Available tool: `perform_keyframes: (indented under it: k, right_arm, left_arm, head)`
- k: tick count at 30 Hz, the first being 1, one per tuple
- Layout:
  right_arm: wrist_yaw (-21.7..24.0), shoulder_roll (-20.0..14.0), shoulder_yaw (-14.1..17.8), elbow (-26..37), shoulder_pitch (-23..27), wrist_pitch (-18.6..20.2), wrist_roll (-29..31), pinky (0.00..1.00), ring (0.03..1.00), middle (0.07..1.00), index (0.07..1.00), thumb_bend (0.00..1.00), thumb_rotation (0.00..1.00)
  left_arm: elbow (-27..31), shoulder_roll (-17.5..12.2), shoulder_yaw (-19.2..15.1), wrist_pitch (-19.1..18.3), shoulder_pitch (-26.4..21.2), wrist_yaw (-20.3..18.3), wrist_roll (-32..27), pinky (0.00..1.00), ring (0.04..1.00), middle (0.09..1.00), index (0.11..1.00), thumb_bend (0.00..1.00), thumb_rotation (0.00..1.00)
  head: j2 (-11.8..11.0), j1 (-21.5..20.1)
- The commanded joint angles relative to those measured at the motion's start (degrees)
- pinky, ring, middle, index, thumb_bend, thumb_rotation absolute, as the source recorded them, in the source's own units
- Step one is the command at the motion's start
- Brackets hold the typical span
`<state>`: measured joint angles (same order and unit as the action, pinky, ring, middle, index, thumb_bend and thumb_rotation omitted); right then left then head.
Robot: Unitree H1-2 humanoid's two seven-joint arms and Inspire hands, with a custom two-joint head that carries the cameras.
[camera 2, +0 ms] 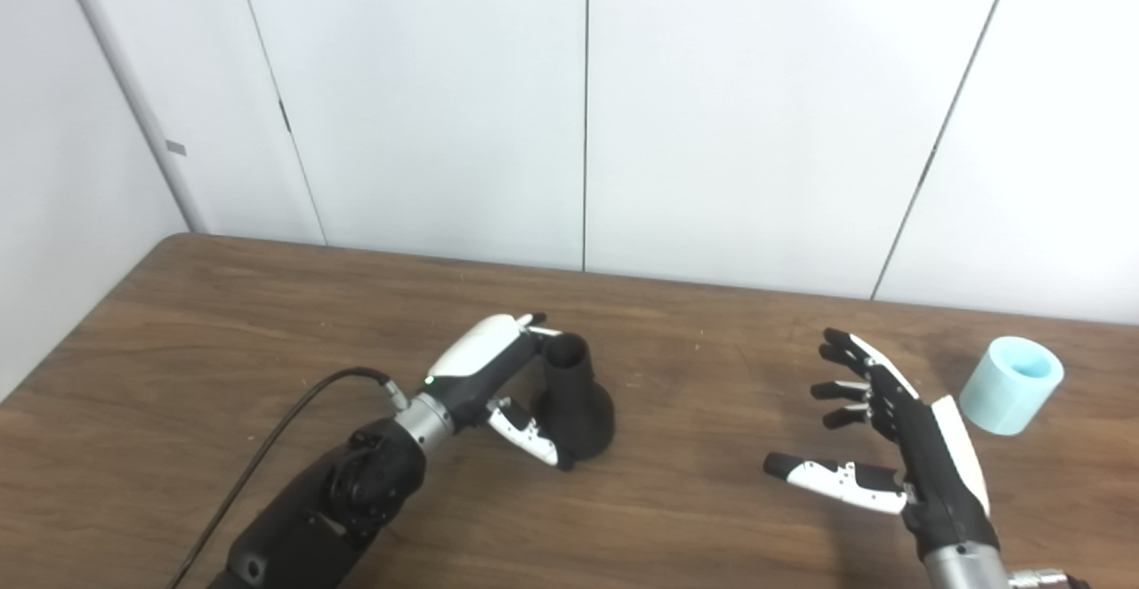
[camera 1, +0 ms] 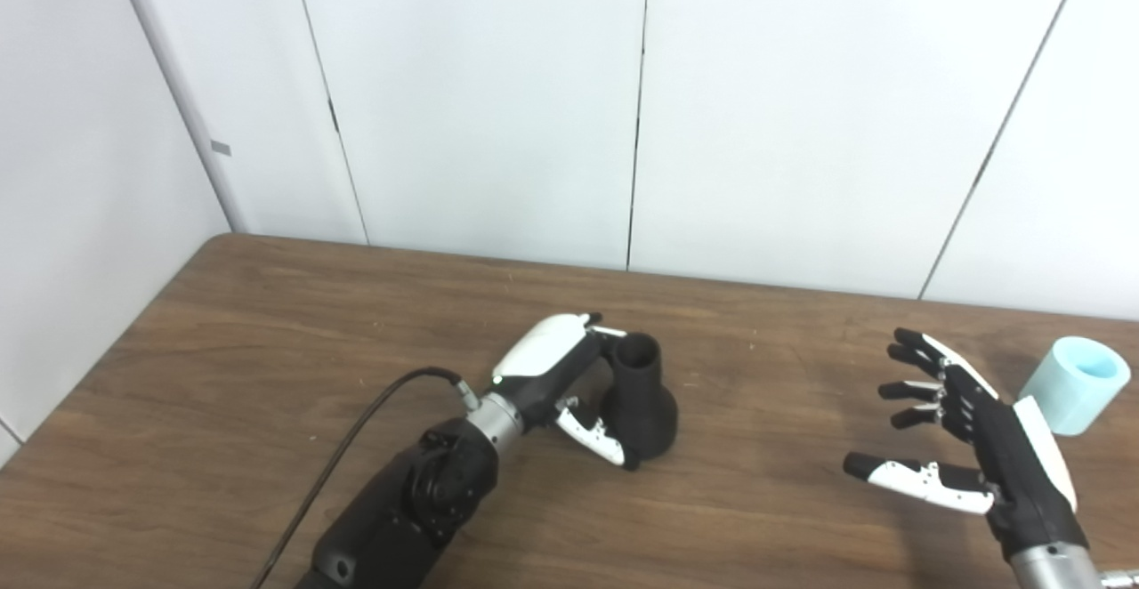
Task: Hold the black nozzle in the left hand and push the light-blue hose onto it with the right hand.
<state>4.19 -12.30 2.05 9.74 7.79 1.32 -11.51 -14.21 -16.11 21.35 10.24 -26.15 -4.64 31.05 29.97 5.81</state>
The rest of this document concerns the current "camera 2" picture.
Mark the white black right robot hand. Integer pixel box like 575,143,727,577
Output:
763,327,1015,589

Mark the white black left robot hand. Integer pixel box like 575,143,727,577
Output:
395,311,575,472

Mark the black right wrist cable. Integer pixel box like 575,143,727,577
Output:
1010,569,1092,589

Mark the light-blue hose piece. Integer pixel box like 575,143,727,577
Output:
958,336,1065,436

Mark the black flared nozzle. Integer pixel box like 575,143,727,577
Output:
532,334,616,463

